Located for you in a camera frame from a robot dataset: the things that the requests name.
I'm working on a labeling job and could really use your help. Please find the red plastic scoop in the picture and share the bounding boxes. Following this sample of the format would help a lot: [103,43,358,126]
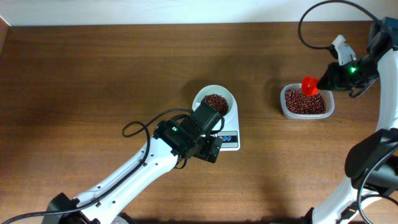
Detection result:
[301,76,319,97]

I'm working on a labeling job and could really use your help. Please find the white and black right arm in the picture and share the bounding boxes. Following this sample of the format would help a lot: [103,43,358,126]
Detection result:
[301,17,397,223]

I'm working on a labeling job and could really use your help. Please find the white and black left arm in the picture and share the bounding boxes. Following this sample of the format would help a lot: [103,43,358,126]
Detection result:
[42,102,224,223]

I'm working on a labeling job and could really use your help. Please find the clear plastic container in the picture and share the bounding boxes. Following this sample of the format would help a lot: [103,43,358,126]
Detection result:
[280,83,335,119]

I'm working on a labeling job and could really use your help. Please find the white bowl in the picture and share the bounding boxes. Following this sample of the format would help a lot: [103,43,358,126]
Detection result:
[192,85,237,123]

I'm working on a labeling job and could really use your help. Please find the white digital kitchen scale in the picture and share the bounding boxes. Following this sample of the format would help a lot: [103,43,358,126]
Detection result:
[215,96,241,151]

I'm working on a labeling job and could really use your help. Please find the red beans in bowl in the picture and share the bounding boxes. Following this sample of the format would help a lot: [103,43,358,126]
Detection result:
[203,94,229,116]

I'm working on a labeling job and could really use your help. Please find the red adzuki beans in container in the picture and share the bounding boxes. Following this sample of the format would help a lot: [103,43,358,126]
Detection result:
[284,90,326,114]

